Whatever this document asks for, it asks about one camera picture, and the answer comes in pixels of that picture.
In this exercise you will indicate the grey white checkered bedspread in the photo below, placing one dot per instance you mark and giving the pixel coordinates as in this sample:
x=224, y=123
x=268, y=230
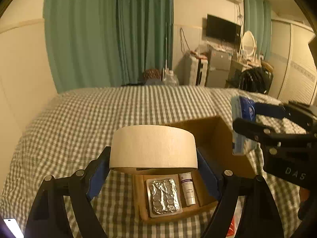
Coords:
x=75, y=128

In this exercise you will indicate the blue tissue pack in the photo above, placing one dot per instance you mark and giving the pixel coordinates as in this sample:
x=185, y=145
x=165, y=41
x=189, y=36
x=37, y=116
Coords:
x=243, y=113

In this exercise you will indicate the green side curtain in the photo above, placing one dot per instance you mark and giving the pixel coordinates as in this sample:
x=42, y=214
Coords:
x=257, y=19

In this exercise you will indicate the brown cardboard box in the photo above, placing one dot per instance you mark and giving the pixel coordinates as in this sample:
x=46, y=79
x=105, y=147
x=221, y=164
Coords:
x=214, y=140

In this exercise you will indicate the clear water jug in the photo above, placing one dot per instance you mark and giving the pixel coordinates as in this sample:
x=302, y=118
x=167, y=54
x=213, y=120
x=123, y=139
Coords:
x=170, y=78

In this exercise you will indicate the blue pill blister pack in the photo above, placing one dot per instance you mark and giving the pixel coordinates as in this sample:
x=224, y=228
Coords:
x=164, y=196

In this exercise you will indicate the black wall television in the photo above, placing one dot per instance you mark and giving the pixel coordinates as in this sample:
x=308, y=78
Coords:
x=222, y=29

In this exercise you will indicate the white oval mirror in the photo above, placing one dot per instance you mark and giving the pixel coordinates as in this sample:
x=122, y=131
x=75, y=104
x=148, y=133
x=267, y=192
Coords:
x=248, y=44

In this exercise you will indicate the white cream tube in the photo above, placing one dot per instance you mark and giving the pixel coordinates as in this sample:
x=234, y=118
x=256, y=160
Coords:
x=188, y=188

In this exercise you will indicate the white wardrobe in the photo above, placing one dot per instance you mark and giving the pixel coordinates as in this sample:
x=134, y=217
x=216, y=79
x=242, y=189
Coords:
x=294, y=71

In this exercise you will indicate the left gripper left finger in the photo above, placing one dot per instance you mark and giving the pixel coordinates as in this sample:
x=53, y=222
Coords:
x=96, y=173

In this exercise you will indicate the brown patterned round object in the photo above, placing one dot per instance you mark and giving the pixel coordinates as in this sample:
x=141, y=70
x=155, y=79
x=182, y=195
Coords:
x=151, y=74

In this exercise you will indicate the white suitcase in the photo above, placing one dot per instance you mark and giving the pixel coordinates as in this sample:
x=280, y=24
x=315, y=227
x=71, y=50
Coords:
x=195, y=71

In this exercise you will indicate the smartphone lit screen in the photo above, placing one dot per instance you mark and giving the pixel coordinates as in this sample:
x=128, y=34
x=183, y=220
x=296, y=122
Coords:
x=14, y=227

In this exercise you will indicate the grey mini fridge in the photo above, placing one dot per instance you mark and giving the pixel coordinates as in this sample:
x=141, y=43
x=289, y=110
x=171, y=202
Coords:
x=218, y=68

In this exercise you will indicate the black backpack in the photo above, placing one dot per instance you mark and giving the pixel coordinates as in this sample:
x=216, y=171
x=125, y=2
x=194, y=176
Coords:
x=256, y=79

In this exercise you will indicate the beige tape roll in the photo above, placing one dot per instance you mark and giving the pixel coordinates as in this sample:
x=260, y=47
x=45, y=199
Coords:
x=153, y=150

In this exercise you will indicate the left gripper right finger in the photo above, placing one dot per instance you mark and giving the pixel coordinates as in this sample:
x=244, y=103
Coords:
x=210, y=171

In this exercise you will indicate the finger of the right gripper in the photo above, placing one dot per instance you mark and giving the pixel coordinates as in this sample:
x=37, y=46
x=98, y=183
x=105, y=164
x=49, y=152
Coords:
x=270, y=110
x=255, y=131

